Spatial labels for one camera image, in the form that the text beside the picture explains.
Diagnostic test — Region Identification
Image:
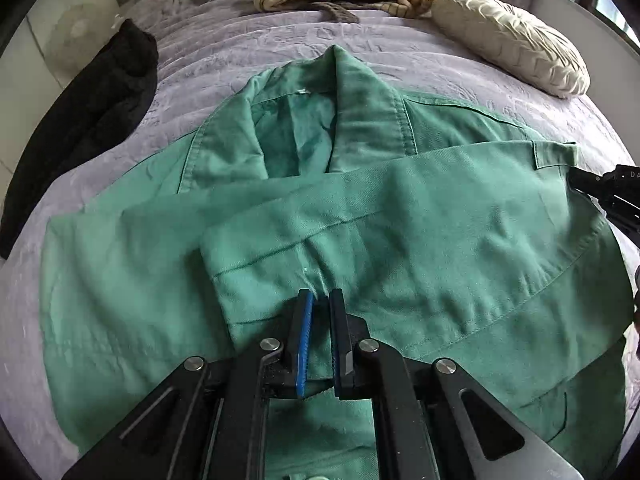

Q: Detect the round white fan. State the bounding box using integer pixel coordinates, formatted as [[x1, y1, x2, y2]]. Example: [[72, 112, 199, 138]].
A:
[[43, 3, 124, 86]]

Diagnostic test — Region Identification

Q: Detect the cream textured pillow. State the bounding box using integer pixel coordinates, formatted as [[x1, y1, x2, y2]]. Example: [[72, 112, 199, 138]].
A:
[[432, 0, 591, 99]]

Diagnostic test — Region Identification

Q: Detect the green jacket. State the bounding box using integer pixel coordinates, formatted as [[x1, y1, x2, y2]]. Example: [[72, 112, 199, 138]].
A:
[[40, 46, 634, 479]]

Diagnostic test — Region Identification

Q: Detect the lavender bed blanket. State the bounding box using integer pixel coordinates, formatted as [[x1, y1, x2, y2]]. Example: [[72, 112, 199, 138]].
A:
[[1, 0, 638, 479]]

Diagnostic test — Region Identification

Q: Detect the black garment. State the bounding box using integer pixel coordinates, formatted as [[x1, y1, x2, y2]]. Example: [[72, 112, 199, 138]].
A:
[[1, 18, 158, 259]]

